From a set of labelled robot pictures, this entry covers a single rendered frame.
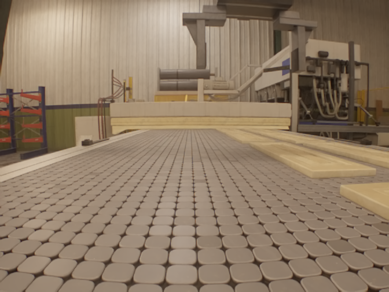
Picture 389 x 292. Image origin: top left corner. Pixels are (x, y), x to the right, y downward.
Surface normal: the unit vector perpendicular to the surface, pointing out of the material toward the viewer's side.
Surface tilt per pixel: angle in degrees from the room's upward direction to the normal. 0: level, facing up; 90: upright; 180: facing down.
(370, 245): 0
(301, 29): 90
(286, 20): 90
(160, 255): 0
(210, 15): 90
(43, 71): 90
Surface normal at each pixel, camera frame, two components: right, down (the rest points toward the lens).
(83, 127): 0.02, 0.12
